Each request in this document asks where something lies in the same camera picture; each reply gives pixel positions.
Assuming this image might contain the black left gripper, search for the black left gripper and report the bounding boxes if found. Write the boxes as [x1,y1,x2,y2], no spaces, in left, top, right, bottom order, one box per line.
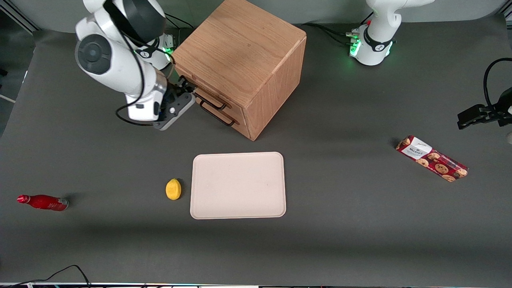
[458,87,512,130]

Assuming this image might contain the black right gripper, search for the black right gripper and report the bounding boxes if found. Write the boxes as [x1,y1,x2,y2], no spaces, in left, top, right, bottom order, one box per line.
[162,77,198,107]

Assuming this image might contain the black metal drawer handle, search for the black metal drawer handle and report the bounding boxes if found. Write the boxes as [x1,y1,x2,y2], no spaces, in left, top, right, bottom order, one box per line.
[194,92,228,111]
[199,100,236,127]

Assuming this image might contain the wooden drawer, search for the wooden drawer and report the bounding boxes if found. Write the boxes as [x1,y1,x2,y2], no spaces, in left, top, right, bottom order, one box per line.
[178,74,243,116]
[192,96,250,137]

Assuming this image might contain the wooden drawer cabinet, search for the wooden drawer cabinet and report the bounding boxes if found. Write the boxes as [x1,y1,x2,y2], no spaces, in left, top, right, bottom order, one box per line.
[172,0,307,141]

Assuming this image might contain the red cookie package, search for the red cookie package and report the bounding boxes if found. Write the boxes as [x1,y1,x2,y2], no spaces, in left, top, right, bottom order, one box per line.
[395,135,469,183]

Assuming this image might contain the yellow lemon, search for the yellow lemon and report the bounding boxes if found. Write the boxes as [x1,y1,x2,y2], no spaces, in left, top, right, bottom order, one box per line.
[166,178,182,200]

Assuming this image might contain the beige rectangular tray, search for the beige rectangular tray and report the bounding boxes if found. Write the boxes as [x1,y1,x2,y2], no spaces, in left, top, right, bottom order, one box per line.
[190,152,287,220]

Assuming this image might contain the red bottle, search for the red bottle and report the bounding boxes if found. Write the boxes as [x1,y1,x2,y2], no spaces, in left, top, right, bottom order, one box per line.
[17,194,69,212]

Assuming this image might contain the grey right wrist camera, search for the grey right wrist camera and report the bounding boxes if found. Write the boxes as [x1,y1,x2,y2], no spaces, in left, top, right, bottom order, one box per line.
[153,93,196,131]

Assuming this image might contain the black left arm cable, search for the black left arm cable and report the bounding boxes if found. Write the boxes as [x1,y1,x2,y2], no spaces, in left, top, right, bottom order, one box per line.
[483,58,512,109]

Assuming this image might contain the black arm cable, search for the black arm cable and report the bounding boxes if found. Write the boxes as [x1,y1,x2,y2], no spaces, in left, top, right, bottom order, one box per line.
[483,58,512,109]
[103,0,176,127]

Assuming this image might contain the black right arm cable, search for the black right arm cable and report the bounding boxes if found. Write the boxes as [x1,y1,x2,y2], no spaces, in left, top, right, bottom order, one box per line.
[103,0,176,127]

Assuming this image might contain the black right base cables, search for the black right base cables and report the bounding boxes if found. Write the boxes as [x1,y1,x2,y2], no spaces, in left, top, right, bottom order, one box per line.
[164,13,195,52]

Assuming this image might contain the black base cables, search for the black base cables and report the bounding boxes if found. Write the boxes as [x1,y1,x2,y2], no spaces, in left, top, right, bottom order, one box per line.
[306,12,374,47]
[164,13,195,52]

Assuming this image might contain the black left base cables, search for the black left base cables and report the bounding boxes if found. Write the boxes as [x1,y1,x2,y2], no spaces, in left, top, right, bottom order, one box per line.
[306,12,374,47]

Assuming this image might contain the aluminium frame bar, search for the aluminium frame bar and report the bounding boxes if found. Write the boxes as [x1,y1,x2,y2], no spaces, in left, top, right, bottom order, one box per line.
[0,0,40,33]

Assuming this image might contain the black table edge cable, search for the black table edge cable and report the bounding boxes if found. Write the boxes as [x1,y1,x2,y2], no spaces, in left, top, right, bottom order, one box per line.
[0,265,92,288]

